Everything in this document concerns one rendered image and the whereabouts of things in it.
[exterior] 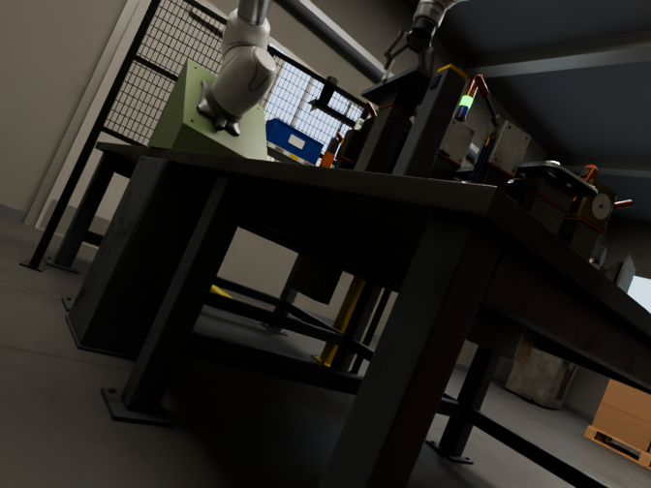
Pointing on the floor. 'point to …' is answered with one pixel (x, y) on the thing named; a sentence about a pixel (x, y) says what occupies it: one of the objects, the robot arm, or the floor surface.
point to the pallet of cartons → (624, 422)
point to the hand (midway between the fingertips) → (400, 81)
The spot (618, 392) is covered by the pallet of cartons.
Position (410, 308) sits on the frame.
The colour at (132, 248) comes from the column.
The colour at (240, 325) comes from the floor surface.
